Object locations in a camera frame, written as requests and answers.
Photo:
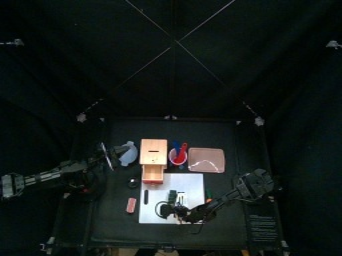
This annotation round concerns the dark green toy sushi roll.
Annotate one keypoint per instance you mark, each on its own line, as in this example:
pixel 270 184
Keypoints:
pixel 173 196

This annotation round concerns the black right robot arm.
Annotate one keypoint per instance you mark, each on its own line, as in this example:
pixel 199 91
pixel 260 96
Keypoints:
pixel 252 185

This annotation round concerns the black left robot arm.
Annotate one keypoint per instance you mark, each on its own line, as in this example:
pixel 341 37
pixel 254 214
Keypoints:
pixel 40 178

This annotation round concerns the white cutting board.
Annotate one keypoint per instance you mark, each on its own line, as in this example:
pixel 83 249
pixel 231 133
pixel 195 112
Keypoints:
pixel 191 186

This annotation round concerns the blue toy knife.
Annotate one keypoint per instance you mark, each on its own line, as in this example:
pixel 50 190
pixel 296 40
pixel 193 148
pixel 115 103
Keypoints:
pixel 175 145

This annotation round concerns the pink square plate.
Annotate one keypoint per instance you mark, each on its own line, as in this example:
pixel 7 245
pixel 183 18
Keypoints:
pixel 206 158

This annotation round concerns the orange toy food piece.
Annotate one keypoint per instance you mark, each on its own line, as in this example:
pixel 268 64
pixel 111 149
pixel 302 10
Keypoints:
pixel 209 200

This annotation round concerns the light wooden box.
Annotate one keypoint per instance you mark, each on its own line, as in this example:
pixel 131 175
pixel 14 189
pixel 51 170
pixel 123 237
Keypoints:
pixel 154 148

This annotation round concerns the green toy food piece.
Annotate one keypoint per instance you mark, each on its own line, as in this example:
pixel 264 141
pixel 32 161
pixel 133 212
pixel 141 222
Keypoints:
pixel 209 193

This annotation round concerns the black stick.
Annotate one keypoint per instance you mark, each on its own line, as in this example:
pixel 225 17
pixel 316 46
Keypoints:
pixel 146 196

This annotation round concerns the red-fronted wooden drawer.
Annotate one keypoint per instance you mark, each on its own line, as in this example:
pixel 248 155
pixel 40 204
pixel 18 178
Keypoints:
pixel 153 174

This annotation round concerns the pink toy food piece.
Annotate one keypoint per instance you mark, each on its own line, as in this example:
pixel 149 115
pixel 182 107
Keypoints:
pixel 131 205

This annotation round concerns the red plastic cup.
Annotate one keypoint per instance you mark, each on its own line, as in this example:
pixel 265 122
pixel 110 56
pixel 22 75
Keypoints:
pixel 178 162

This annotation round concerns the silver frame bracket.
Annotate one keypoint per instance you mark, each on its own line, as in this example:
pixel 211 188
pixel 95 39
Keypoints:
pixel 15 42
pixel 174 117
pixel 167 117
pixel 333 44
pixel 50 240
pixel 81 117
pixel 238 122
pixel 260 120

